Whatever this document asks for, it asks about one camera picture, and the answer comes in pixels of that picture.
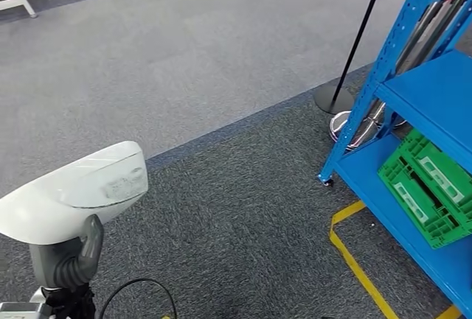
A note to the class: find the black stanchion post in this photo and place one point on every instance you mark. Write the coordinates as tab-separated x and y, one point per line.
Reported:
334	99

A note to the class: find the white plastic car part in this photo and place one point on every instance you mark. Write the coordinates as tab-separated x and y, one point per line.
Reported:
73	190

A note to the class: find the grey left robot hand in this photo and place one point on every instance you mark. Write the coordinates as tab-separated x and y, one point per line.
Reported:
59	263

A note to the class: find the blue metal shelf rack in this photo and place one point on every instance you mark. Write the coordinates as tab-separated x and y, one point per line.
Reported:
424	92

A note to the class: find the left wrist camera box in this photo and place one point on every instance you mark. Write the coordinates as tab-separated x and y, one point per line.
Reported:
22	311

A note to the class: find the green plastic crate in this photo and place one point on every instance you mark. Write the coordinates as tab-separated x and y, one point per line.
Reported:
398	170

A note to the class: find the chrome stanchion post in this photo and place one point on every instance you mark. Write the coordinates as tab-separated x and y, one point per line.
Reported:
370	134

